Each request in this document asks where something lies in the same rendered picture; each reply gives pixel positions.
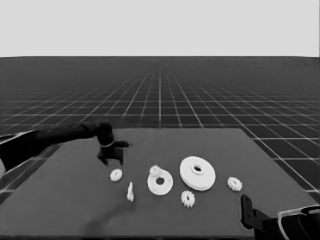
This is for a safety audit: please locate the small white gear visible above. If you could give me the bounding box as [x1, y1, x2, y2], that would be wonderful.
[180, 189, 196, 209]
[149, 164, 162, 178]
[109, 168, 124, 183]
[227, 176, 243, 193]

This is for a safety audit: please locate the white thin T-shaped piece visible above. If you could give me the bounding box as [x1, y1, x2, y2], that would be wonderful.
[126, 181, 135, 203]

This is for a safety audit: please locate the large thick white disc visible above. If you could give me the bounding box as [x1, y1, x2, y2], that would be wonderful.
[179, 155, 217, 192]

